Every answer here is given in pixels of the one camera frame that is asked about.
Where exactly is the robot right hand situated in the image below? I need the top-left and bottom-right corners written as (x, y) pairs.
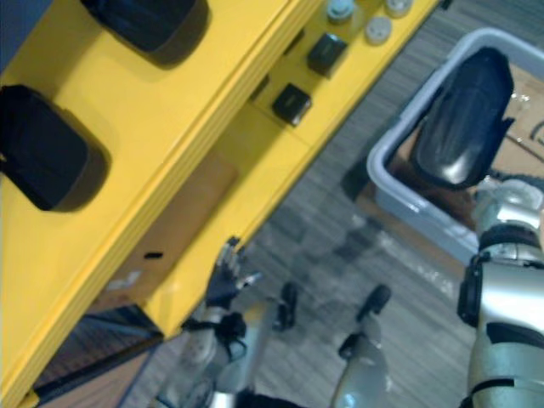
top-left (474, 167), bottom-right (544, 234)

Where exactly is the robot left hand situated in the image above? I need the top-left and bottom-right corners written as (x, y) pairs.
top-left (203, 235), bottom-right (264, 319)

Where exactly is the black plastic housing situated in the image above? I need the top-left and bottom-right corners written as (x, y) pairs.
top-left (415, 45), bottom-right (517, 190)
top-left (0, 83), bottom-right (113, 214)
top-left (79, 0), bottom-right (212, 68)

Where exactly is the brown cardboard box with label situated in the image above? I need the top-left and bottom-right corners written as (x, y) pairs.
top-left (87, 151), bottom-right (240, 311)

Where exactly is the brown cardboard liner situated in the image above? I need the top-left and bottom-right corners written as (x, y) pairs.
top-left (388, 61), bottom-right (544, 233)

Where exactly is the small black box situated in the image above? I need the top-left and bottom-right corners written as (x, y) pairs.
top-left (270, 82), bottom-right (314, 128)
top-left (306, 33), bottom-right (350, 78)

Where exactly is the grey plastic bin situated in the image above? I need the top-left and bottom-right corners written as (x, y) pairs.
top-left (366, 27), bottom-right (544, 261)

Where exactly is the yellow metal shelf unit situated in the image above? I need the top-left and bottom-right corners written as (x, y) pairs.
top-left (0, 0), bottom-right (452, 408)

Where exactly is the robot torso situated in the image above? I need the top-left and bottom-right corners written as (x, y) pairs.
top-left (212, 388), bottom-right (301, 408)

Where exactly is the white round plastic part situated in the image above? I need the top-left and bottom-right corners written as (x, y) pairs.
top-left (383, 0), bottom-right (414, 19)
top-left (326, 0), bottom-right (354, 23)
top-left (364, 16), bottom-right (393, 46)

